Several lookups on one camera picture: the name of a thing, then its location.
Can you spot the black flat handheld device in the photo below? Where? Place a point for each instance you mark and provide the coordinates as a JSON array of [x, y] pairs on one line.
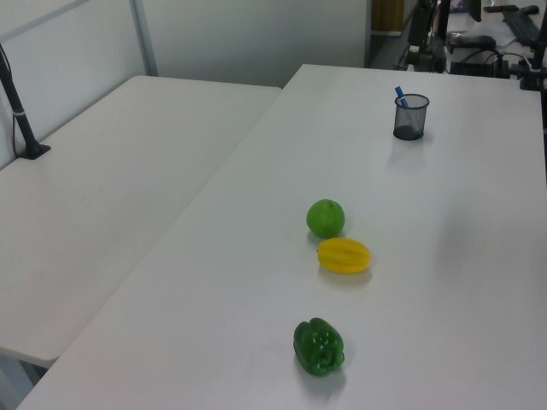
[[474, 41]]

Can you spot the black mesh pen holder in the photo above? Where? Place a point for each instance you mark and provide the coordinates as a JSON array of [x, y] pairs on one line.
[[410, 121]]

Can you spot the green toy bell pepper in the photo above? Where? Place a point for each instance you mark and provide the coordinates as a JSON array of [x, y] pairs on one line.
[[318, 348]]

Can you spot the yellow toy starfruit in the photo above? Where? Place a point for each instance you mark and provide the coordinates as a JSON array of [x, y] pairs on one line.
[[344, 255]]

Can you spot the black electronics box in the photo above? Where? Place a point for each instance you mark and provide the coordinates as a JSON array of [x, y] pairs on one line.
[[474, 66]]

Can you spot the white paper sheet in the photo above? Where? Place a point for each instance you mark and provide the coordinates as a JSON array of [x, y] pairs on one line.
[[504, 34]]

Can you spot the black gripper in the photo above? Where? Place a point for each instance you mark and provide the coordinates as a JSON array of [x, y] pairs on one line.
[[431, 3]]

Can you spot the black pole stand with base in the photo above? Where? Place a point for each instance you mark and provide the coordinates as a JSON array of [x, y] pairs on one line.
[[17, 107]]

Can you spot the dark equipment box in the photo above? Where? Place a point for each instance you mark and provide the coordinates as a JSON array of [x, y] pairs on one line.
[[427, 60]]

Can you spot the black clamp camera stand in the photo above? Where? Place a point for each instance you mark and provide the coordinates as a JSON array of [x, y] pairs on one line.
[[536, 55]]

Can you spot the blue white marker pen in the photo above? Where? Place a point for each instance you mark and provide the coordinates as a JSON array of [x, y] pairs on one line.
[[400, 95]]

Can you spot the long black bar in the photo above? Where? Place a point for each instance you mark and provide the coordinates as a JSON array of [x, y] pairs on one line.
[[508, 8]]

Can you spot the black monitor stand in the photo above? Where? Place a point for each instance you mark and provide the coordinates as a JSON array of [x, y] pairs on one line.
[[474, 10]]

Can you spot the round green toy fruit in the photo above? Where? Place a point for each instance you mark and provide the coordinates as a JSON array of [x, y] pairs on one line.
[[325, 218]]

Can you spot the black keyboard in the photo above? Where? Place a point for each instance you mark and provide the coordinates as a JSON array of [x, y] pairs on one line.
[[523, 25]]

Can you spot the grey partition frame post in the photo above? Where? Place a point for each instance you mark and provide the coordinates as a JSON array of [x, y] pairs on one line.
[[144, 38]]

